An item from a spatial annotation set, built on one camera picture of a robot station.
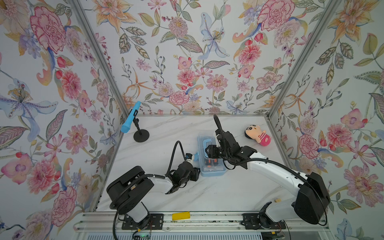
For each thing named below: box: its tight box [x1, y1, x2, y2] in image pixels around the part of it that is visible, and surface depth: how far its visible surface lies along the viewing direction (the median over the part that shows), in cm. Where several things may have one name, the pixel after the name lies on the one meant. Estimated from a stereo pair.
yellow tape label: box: [172, 211, 191, 221], surface depth 77 cm
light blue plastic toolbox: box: [194, 135, 227, 177], surface depth 87 cm
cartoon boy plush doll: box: [244, 124, 272, 147], surface depth 104 cm
